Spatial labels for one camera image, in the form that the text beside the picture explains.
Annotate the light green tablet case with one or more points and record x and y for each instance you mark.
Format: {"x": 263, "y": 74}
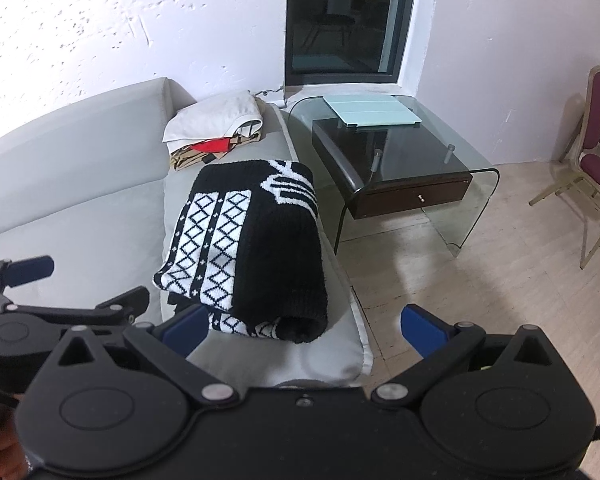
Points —
{"x": 370, "y": 110}

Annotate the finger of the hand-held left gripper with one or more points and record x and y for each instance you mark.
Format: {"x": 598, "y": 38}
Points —
{"x": 125, "y": 305}
{"x": 30, "y": 270}

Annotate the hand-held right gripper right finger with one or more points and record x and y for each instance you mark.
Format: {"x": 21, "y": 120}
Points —
{"x": 420, "y": 332}

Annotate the folded red garment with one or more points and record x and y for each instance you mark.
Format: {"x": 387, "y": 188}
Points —
{"x": 212, "y": 146}

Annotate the person's left hand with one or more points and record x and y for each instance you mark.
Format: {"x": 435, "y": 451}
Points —
{"x": 2, "y": 460}

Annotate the dark window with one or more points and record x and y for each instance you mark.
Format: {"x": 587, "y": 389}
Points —
{"x": 340, "y": 20}

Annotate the small black item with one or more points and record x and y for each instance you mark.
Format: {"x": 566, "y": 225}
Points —
{"x": 209, "y": 159}

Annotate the dark brown drawer unit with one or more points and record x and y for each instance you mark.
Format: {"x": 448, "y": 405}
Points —
{"x": 405, "y": 200}

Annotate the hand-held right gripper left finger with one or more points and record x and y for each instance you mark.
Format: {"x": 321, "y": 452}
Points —
{"x": 187, "y": 332}

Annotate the curved glass side table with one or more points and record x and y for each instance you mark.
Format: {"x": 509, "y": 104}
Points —
{"x": 455, "y": 230}

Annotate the grey sofa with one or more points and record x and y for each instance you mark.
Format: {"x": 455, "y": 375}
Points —
{"x": 80, "y": 220}

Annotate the folded tan garment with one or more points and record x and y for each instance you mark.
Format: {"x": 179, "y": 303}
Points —
{"x": 185, "y": 158}

